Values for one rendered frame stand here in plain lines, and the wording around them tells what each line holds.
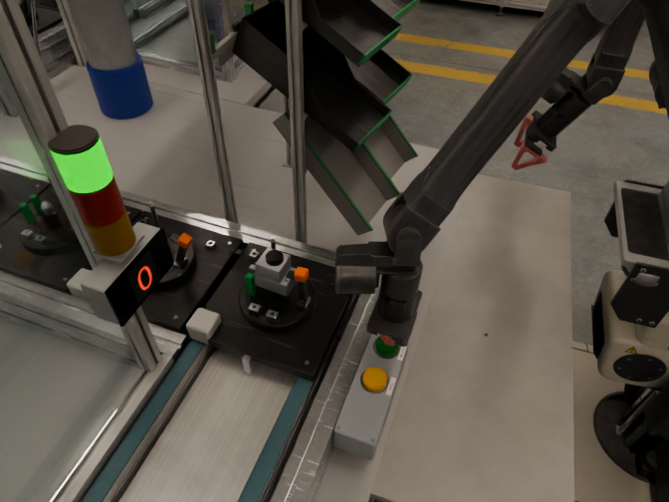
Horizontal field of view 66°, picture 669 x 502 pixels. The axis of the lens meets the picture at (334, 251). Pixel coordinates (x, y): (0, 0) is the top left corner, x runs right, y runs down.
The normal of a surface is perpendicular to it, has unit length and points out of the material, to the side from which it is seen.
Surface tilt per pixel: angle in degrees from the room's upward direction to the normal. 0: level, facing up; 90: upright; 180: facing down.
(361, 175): 45
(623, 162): 0
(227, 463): 0
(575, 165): 0
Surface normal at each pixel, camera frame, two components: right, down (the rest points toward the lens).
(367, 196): 0.62, -0.22
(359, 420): 0.02, -0.69
